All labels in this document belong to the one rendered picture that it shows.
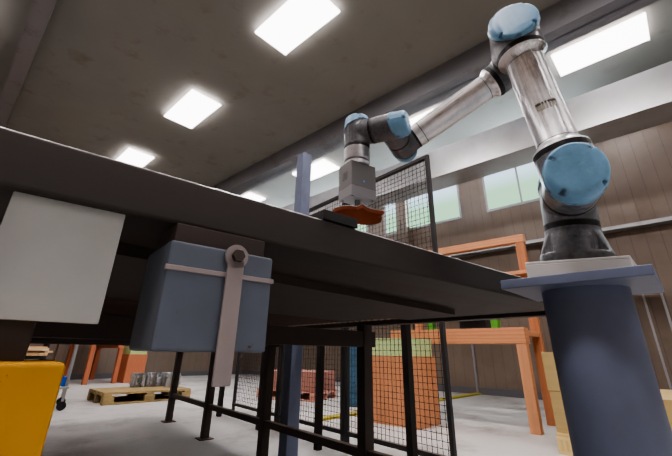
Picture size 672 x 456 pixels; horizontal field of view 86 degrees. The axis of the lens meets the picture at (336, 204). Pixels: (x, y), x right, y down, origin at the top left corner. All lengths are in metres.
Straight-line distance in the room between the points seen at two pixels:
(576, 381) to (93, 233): 0.88
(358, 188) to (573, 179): 0.48
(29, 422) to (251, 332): 0.21
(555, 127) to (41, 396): 0.94
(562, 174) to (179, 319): 0.74
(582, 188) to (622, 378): 0.36
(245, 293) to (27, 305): 0.21
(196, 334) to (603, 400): 0.75
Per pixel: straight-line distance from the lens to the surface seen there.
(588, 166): 0.88
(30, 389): 0.43
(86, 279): 0.46
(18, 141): 0.49
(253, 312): 0.49
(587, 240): 0.97
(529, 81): 1.00
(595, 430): 0.94
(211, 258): 0.47
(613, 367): 0.93
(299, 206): 3.11
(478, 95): 1.17
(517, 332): 4.54
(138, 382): 7.05
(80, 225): 0.47
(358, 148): 1.03
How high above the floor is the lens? 0.71
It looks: 22 degrees up
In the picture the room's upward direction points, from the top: 1 degrees clockwise
